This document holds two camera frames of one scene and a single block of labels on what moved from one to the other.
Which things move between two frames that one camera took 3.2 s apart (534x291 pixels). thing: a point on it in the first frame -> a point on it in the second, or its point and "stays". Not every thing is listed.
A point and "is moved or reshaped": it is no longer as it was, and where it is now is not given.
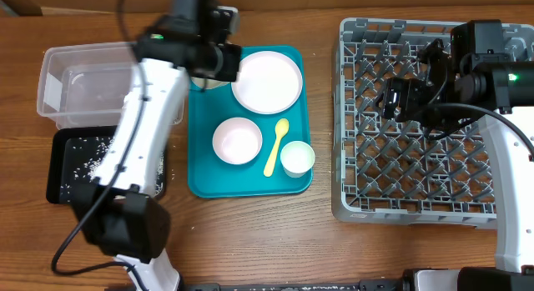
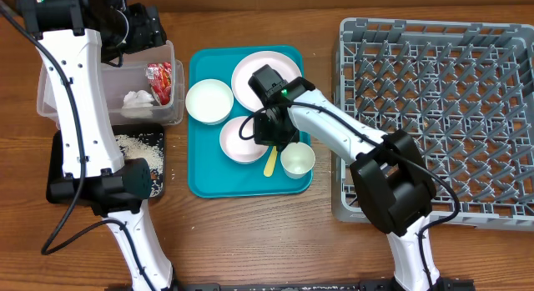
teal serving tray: x=249 y=137 stays
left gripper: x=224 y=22 -> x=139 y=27
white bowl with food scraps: x=210 y=82 is moved or reshaped
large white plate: x=268 y=82 stays
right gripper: x=410 y=91 -> x=261 y=136
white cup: x=297 y=157 stays
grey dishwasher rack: x=387 y=172 stays
